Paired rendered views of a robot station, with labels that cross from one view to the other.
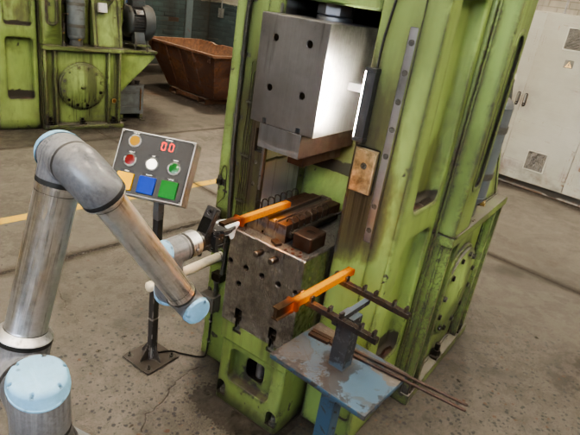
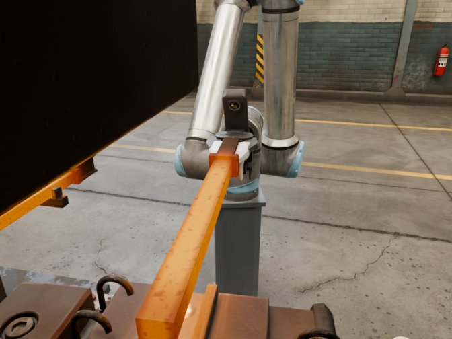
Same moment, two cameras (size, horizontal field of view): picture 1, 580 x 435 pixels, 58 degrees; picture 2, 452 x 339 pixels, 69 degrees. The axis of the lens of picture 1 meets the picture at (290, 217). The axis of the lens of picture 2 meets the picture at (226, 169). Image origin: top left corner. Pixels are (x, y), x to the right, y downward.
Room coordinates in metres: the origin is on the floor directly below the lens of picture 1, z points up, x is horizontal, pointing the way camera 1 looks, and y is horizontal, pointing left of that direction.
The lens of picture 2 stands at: (2.19, -0.01, 1.23)
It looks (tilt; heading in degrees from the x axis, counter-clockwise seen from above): 22 degrees down; 156
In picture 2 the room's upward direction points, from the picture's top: straight up
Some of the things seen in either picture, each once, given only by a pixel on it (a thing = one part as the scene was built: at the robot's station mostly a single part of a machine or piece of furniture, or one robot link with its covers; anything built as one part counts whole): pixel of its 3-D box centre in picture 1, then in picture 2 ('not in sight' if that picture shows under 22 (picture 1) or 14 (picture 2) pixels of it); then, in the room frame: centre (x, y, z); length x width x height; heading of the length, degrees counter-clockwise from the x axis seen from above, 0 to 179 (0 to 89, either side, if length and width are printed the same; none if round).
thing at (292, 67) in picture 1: (327, 75); not in sight; (2.09, -0.06, 1.56); 0.42 x 0.39 x 0.40; 148
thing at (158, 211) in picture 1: (155, 267); not in sight; (2.17, 0.60, 0.54); 0.04 x 0.04 x 1.08; 58
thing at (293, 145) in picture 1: (308, 134); not in sight; (2.12, -0.02, 1.32); 0.42 x 0.20 x 0.10; 148
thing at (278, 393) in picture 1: (283, 350); not in sight; (2.10, -0.07, 0.23); 0.55 x 0.37 x 0.47; 148
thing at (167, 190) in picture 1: (168, 190); not in sight; (2.03, 0.53, 1.01); 0.07 x 0.05 x 0.07; 83
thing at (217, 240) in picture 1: (207, 238); (235, 148); (1.61, 0.27, 1.02); 0.12 x 0.08 x 0.09; 148
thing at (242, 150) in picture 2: not in sight; (239, 165); (1.71, 0.23, 1.03); 0.09 x 0.03 x 0.06; 151
